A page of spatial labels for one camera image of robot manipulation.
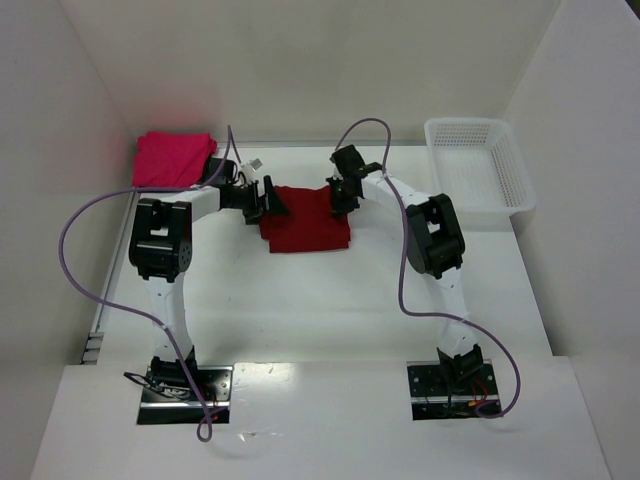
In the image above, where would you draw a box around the dark red t-shirt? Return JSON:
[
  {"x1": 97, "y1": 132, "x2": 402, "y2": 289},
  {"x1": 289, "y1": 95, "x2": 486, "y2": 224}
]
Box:
[{"x1": 259, "y1": 186, "x2": 351, "y2": 254}]

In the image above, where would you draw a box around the folded pink t-shirt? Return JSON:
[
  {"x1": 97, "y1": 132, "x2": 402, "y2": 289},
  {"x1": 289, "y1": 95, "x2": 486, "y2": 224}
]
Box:
[{"x1": 132, "y1": 131, "x2": 217, "y2": 187}]

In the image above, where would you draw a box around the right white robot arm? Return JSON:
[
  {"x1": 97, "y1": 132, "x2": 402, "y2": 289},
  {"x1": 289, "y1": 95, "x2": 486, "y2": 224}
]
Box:
[{"x1": 327, "y1": 145, "x2": 483, "y2": 392}]

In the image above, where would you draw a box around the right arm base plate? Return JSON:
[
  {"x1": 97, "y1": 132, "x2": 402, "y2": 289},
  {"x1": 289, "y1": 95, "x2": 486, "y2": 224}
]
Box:
[{"x1": 407, "y1": 362, "x2": 502, "y2": 421}]

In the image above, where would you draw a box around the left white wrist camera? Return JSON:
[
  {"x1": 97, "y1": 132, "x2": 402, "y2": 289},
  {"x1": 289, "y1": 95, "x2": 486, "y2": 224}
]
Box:
[{"x1": 240, "y1": 158, "x2": 263, "y2": 183}]

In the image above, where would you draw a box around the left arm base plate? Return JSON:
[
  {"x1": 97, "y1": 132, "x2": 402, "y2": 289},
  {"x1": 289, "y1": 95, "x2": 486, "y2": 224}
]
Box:
[{"x1": 132, "y1": 366, "x2": 233, "y2": 426}]

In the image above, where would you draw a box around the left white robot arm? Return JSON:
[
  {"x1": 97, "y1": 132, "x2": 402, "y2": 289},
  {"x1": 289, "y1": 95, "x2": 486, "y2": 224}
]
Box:
[{"x1": 129, "y1": 158, "x2": 289, "y2": 391}]

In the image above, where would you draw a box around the white plastic basket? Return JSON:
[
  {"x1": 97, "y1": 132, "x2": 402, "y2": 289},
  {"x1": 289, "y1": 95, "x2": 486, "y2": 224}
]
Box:
[{"x1": 424, "y1": 117, "x2": 536, "y2": 217}]

